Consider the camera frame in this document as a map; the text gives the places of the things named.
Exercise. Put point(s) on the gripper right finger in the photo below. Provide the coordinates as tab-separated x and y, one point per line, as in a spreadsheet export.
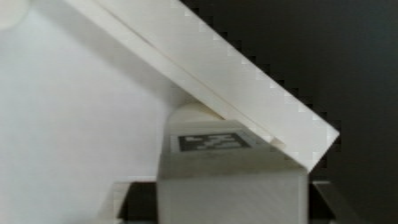
329	208

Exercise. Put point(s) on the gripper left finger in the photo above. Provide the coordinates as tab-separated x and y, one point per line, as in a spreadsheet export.
129	206

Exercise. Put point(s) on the white table leg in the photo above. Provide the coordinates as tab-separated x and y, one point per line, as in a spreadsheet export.
230	181

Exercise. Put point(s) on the white square table top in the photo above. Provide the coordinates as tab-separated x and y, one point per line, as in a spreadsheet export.
86	101

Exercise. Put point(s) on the white U-shaped obstacle fence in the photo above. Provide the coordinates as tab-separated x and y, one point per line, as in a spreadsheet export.
184	38

